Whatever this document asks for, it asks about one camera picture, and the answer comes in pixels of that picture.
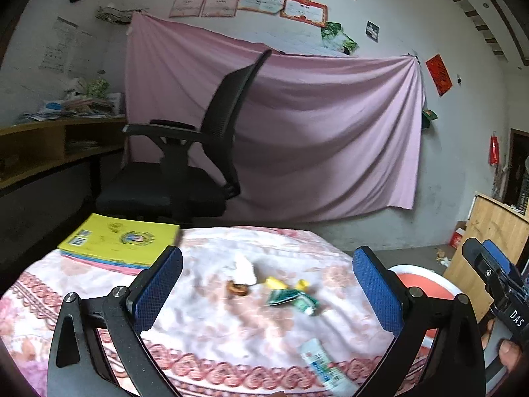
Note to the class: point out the green crumpled wrapper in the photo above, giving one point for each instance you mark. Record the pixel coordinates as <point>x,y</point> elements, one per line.
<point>303,302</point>

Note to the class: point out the green cap on wall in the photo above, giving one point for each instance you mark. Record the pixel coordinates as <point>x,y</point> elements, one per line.
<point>428,116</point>

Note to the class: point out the brown round snack piece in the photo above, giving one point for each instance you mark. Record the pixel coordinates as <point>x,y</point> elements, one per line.
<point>236,290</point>

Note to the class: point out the red cardboard box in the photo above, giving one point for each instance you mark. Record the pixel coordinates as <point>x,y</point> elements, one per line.
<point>458,234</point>

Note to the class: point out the red paper wall poster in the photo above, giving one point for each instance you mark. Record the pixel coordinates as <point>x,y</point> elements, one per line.
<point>439,74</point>

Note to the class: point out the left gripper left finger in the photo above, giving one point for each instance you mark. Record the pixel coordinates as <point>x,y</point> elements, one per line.
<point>78,363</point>

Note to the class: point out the wooden desk shelf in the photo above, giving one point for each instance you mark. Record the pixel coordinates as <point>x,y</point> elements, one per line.
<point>34,150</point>

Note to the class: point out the green photo on wall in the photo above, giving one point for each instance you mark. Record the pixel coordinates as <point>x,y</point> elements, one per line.
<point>334,38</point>

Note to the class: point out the right hand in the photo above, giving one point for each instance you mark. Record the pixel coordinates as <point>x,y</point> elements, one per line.
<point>509,353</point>

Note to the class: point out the yellow plastic clip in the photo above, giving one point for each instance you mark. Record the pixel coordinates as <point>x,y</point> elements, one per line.
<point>276,284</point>

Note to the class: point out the red white plastic basin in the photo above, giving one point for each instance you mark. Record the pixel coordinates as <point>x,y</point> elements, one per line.
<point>408,313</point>

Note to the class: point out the black office chair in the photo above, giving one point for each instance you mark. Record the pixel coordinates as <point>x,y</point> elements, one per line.
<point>196,175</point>

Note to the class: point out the pink floral tablecloth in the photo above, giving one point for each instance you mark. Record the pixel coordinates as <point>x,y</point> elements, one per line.
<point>207,343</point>

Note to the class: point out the pink hanging wall sheet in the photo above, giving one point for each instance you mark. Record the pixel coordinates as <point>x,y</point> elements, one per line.
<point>317,138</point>

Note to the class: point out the yellow book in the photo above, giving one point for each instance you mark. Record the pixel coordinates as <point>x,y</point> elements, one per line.
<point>114,242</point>

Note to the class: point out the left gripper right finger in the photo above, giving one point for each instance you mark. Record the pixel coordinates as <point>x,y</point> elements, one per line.
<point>366,268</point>

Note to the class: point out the white tube packet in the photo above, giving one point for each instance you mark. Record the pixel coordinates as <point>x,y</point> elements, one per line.
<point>327,373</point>

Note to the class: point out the white crumpled tissue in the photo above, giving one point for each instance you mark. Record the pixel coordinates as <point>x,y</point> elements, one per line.
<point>244,272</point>

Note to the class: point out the red hanging ornament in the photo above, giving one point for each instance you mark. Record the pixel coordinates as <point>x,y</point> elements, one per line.
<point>494,151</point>

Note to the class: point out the wooden cabinet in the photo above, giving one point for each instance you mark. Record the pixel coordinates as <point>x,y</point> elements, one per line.
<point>492,227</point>

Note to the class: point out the stack of papers on desk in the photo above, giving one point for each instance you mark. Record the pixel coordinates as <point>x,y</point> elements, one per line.
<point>91,100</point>

